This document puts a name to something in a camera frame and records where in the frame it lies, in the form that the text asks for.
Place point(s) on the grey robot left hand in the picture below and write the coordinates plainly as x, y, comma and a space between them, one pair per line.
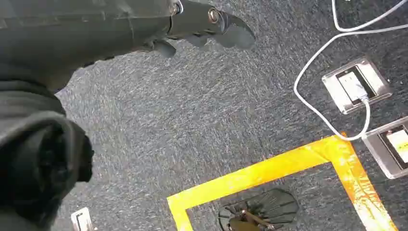
47, 35

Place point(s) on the small silver floor plate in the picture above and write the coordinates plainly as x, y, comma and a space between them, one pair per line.
82, 220

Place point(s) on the yellow floor tape marking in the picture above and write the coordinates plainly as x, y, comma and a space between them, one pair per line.
255, 175

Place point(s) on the black robot foot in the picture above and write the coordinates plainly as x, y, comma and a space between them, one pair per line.
271, 204

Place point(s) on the white power plug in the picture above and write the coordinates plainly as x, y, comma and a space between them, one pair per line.
400, 143
353, 86

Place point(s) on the silver floor socket box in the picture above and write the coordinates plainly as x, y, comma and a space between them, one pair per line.
376, 79
377, 153

